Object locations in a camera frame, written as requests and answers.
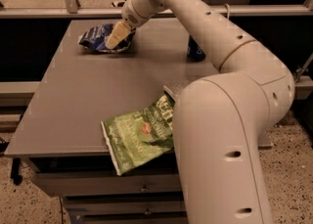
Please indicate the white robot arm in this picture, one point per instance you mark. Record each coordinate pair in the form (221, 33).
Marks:
(218, 119)

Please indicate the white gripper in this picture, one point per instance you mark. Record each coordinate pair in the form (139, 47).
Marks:
(132, 14)

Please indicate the grey drawer cabinet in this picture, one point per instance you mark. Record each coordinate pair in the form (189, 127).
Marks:
(61, 139)

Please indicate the blue Pepsi can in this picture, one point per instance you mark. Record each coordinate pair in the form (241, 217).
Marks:
(194, 51)

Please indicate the black caster leg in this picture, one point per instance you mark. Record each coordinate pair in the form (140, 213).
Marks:
(15, 171)

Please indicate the green Kettle chip bag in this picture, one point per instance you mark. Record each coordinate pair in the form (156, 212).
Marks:
(138, 137)

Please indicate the blue chip bag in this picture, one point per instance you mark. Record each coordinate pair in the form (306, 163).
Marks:
(95, 39)

